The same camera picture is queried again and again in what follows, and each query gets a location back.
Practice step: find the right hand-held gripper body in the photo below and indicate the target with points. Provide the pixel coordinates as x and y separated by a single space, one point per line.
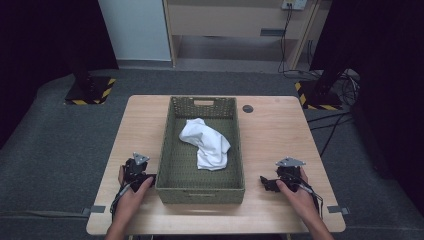
289 173

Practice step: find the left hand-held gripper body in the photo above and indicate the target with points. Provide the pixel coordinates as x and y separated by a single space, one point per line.
135 170

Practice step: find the green woven basket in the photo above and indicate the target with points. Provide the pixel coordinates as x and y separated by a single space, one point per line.
180 173

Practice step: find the white cloth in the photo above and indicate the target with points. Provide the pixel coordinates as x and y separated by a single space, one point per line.
207 143

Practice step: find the person's right hand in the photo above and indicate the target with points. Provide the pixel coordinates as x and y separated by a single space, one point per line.
303 203

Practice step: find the person's left hand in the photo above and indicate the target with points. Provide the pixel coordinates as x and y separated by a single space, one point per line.
128 205

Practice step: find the round black table grommet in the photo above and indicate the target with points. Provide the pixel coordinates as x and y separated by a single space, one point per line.
248 108

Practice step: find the black stand with striped base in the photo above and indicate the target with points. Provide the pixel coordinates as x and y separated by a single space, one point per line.
318 98
87 91

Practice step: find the black curtain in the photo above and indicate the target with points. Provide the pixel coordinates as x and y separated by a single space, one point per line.
40 36
386 83

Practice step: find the white cabinet panel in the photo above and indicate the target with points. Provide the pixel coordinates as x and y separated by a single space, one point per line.
136 30

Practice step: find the white power strip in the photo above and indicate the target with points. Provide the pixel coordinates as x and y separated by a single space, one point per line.
294 4

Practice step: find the grey table edge bracket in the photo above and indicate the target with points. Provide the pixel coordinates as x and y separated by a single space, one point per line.
337 209
95 209

